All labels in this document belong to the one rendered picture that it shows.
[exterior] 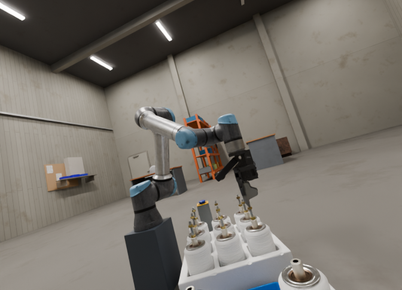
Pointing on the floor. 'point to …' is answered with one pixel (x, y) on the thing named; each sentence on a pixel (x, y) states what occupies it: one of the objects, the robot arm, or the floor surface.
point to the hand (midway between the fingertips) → (246, 203)
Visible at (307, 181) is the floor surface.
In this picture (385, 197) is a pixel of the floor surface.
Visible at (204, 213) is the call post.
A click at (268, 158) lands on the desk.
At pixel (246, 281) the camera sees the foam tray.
